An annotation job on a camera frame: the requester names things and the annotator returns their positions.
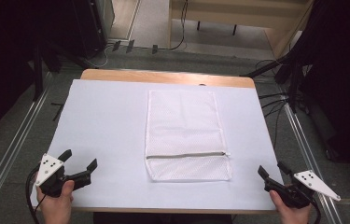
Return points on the black cabinet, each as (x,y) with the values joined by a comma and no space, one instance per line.
(93,25)

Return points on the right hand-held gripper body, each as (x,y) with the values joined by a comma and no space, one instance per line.
(307,184)

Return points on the light wooden furniture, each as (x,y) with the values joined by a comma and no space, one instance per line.
(241,15)

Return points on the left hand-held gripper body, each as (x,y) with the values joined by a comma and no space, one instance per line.
(50,170)

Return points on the black curtain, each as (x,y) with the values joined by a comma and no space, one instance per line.
(340,77)
(1,62)

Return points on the person's dark clothing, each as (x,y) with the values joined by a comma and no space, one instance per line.
(163,219)

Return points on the person's left hand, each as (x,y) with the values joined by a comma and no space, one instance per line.
(56,207)

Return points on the black metal stand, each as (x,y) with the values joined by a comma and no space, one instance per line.
(39,71)
(292,77)

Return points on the person's right hand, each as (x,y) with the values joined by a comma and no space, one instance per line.
(289,213)

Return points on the white mesh laundry bag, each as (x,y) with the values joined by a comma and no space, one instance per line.
(185,130)

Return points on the wooden table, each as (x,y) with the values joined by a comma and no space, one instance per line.
(163,77)

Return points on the white table mat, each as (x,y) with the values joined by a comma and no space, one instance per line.
(107,130)

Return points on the metal floor rail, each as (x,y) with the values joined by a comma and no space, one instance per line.
(306,155)
(11,149)

